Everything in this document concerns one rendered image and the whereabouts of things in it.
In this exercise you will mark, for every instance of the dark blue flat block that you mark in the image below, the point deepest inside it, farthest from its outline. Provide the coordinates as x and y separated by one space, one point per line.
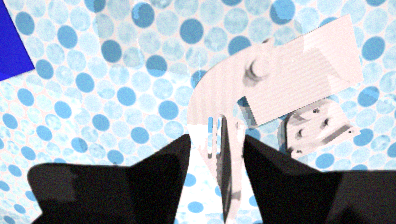
14 58

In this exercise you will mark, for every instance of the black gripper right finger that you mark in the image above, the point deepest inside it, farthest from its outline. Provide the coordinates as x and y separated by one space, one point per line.
290 192

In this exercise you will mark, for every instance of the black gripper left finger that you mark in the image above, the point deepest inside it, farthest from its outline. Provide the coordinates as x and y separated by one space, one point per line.
146 192

